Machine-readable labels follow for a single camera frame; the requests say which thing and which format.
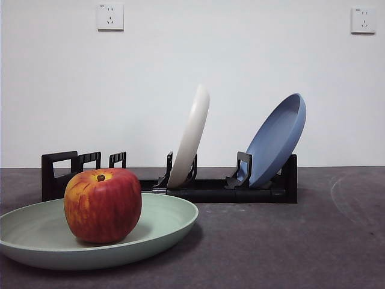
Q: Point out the green round plate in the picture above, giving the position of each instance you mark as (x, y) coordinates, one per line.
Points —
(168, 219)

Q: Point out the red yellow apple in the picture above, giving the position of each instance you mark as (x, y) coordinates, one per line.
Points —
(102, 207)

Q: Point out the white round plate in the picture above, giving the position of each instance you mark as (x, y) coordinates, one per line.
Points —
(192, 138)

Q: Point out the black plate rack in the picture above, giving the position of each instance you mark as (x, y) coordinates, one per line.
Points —
(216, 194)

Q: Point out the blue round plate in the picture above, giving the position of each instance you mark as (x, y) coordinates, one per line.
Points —
(276, 141)

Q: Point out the white wall socket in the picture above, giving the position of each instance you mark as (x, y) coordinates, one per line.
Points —
(110, 16)
(363, 20)

